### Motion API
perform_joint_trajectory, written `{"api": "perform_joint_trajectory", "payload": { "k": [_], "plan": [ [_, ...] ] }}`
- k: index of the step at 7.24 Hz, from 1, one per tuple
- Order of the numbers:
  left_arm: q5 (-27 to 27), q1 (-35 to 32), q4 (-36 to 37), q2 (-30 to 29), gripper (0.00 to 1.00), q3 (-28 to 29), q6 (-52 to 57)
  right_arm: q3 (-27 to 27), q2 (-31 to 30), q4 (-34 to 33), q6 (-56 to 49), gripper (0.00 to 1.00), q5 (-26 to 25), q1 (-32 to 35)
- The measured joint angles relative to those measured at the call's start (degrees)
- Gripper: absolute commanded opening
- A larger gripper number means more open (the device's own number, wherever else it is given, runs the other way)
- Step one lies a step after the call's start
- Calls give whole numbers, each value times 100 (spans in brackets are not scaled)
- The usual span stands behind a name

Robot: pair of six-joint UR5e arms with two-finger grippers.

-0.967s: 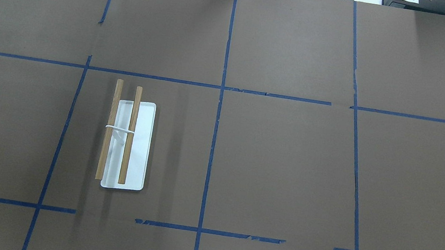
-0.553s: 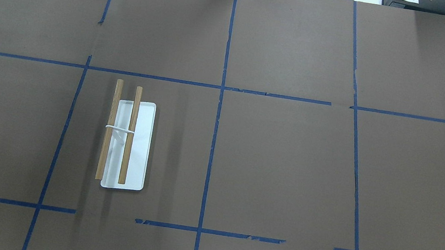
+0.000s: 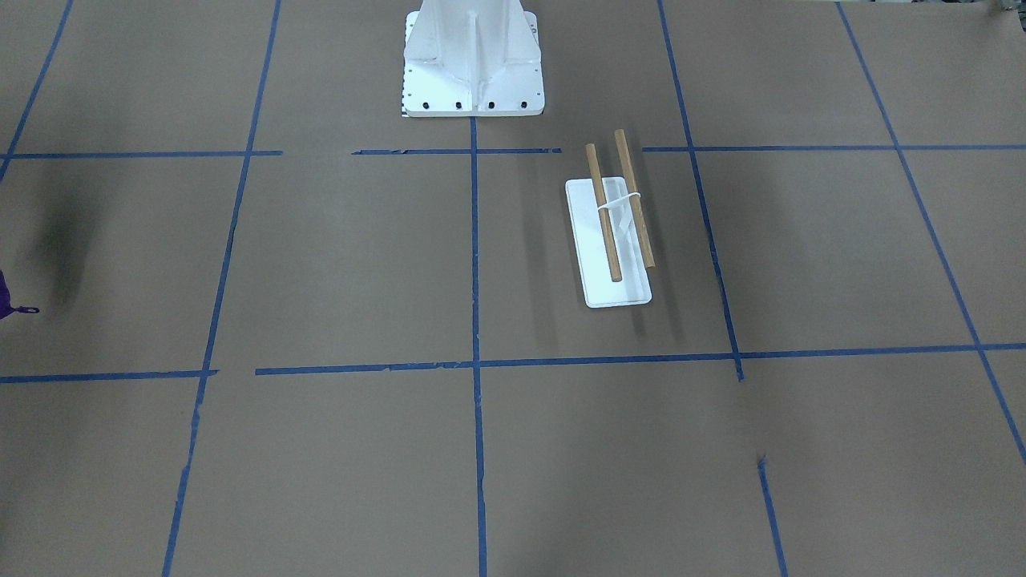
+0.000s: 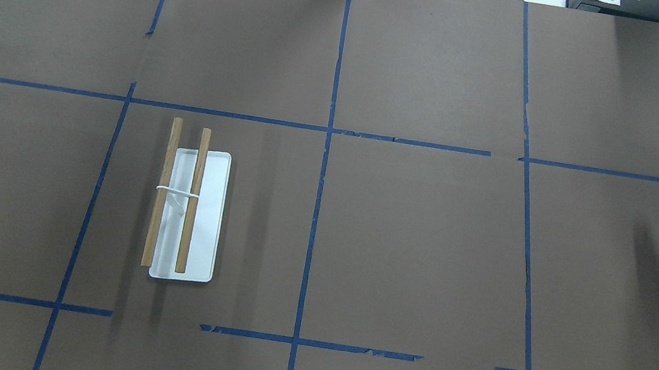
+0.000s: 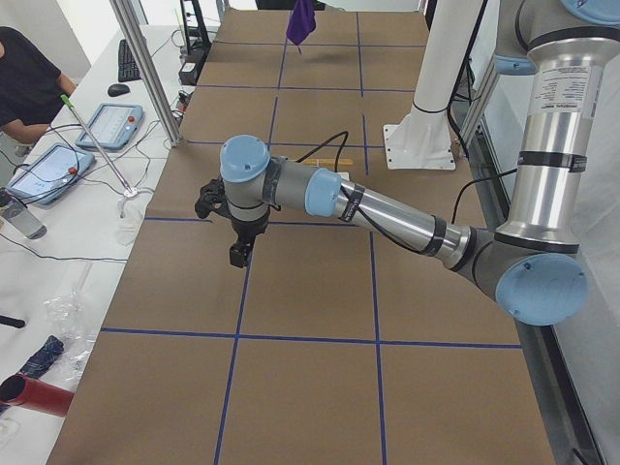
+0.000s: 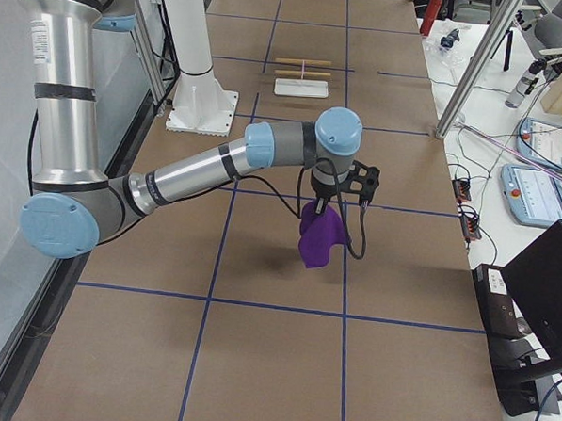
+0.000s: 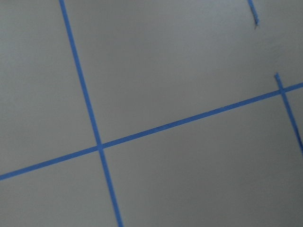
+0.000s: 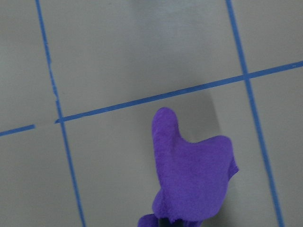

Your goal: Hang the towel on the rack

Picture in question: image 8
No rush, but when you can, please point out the purple towel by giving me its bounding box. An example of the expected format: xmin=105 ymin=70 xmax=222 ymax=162
xmin=138 ymin=107 xmax=239 ymax=227

